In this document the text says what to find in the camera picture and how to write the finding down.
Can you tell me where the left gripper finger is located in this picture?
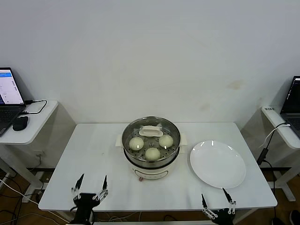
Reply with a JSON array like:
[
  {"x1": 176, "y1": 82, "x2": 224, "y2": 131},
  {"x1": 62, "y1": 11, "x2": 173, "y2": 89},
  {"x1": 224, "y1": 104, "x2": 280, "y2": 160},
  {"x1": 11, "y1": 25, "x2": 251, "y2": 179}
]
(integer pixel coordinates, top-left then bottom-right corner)
[
  {"x1": 92, "y1": 174, "x2": 109, "y2": 203},
  {"x1": 71, "y1": 173, "x2": 85, "y2": 200}
]

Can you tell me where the black laptop power cable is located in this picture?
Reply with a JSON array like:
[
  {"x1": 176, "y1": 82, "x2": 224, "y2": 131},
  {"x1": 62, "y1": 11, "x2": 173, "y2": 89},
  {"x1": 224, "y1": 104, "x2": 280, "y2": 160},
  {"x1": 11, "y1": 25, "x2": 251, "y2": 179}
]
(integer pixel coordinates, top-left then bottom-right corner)
[{"x1": 19, "y1": 99, "x2": 48, "y2": 116}]

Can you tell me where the white electric cooker base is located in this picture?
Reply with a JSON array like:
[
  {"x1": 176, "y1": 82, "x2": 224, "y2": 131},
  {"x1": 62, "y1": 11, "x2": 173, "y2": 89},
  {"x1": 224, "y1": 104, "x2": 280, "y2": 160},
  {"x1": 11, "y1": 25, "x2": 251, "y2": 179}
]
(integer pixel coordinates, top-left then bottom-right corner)
[{"x1": 114, "y1": 132, "x2": 188, "y2": 182}]

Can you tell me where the white floor cable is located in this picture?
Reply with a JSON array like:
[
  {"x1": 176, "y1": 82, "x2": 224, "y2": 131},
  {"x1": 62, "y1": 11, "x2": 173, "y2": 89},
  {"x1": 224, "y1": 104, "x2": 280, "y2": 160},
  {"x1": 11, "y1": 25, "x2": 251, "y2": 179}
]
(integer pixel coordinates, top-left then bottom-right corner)
[{"x1": 0, "y1": 179, "x2": 39, "y2": 207}]

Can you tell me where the laptop with dark screen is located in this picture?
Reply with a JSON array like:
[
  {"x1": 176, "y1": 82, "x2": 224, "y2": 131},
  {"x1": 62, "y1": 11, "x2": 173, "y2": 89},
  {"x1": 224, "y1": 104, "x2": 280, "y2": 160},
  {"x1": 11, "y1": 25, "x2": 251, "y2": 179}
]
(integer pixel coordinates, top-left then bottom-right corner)
[{"x1": 280, "y1": 75, "x2": 300, "y2": 137}]

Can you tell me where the white round plate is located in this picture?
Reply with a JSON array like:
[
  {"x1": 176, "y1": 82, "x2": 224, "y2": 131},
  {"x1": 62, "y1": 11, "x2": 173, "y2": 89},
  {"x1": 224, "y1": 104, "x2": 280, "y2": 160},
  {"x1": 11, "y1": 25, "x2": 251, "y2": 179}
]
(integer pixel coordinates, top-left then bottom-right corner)
[{"x1": 189, "y1": 140, "x2": 247, "y2": 189}]

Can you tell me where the laptop with white screen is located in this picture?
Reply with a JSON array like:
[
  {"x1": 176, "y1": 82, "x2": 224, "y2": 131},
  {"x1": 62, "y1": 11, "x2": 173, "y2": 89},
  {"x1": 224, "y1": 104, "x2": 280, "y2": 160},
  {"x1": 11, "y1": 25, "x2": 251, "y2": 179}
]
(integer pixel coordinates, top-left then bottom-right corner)
[{"x1": 0, "y1": 67, "x2": 27, "y2": 138}]

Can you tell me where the white charging cable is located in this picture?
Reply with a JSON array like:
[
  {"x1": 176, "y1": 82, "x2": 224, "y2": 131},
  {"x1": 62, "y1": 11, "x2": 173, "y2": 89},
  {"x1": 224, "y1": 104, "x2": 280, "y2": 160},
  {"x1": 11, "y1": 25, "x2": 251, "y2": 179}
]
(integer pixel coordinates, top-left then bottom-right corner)
[{"x1": 257, "y1": 122, "x2": 291, "y2": 149}]

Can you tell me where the black adapter cable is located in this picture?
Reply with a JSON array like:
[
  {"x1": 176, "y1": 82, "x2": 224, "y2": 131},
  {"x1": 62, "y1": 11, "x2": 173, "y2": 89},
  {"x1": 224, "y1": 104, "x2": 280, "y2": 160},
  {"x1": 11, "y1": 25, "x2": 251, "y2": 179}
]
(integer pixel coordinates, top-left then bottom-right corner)
[{"x1": 256, "y1": 147, "x2": 277, "y2": 188}]

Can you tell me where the white desk with mouse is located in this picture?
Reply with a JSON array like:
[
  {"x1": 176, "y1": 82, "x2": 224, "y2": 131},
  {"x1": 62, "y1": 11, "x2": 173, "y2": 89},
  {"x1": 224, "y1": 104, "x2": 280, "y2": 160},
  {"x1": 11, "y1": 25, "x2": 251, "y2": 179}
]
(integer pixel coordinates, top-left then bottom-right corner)
[{"x1": 0, "y1": 100, "x2": 59, "y2": 196}]

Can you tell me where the white desk with label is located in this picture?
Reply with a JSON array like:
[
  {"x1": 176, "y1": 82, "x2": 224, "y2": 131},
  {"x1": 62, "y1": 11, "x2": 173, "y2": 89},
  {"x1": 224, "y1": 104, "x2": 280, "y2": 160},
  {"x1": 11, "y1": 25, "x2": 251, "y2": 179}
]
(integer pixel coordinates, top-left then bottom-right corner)
[{"x1": 261, "y1": 105, "x2": 300, "y2": 201}]

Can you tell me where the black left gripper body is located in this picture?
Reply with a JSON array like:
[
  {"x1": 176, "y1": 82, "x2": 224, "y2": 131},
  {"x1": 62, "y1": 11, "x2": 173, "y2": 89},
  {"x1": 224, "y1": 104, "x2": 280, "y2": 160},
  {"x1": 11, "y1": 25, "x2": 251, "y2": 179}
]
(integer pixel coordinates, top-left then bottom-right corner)
[{"x1": 70, "y1": 192, "x2": 98, "y2": 225}]

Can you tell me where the black computer mouse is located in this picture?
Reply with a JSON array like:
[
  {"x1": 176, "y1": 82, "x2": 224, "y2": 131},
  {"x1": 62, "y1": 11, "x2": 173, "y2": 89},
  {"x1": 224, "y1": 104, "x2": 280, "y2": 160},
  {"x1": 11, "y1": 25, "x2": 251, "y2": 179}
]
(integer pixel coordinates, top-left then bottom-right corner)
[{"x1": 12, "y1": 116, "x2": 29, "y2": 131}]

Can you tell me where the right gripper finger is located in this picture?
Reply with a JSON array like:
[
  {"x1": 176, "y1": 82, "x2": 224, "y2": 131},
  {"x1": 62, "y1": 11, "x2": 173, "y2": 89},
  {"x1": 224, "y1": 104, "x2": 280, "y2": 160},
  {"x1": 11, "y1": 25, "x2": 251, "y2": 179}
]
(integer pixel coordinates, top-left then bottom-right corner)
[
  {"x1": 201, "y1": 193, "x2": 219, "y2": 219},
  {"x1": 222, "y1": 187, "x2": 237, "y2": 215}
]

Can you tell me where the round glass pot lid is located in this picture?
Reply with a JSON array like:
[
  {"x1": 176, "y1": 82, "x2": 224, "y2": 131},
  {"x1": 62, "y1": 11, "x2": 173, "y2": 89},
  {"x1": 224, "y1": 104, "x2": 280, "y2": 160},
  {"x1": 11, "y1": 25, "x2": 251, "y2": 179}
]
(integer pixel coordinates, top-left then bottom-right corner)
[{"x1": 122, "y1": 116, "x2": 181, "y2": 163}]

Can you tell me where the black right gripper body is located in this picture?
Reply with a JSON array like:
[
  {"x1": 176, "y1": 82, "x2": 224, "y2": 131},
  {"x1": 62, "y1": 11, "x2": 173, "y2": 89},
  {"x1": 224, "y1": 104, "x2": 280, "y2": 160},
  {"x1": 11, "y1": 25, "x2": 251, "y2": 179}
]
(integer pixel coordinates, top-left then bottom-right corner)
[{"x1": 210, "y1": 207, "x2": 236, "y2": 225}]

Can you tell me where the perforated steel steamer basket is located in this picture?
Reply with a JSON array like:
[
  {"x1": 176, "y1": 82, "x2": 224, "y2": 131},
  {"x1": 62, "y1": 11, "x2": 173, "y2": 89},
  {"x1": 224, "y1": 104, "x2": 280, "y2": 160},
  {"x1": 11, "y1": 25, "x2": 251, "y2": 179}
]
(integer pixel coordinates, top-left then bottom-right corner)
[{"x1": 121, "y1": 115, "x2": 181, "y2": 168}]

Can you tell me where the white steamed baozi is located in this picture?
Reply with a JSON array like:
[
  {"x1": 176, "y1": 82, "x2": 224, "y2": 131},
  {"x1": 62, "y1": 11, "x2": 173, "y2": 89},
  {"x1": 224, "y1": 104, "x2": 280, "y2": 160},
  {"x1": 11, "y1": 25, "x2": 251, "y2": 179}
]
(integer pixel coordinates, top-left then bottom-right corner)
[
  {"x1": 159, "y1": 135, "x2": 174, "y2": 149},
  {"x1": 129, "y1": 137, "x2": 145, "y2": 151},
  {"x1": 145, "y1": 147, "x2": 161, "y2": 162}
]

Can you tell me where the white table frame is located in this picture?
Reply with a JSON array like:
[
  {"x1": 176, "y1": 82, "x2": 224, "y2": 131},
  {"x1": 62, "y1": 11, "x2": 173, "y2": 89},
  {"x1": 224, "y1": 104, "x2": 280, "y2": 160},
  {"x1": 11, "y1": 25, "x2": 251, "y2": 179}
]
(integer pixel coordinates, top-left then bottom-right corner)
[{"x1": 91, "y1": 210, "x2": 256, "y2": 225}]

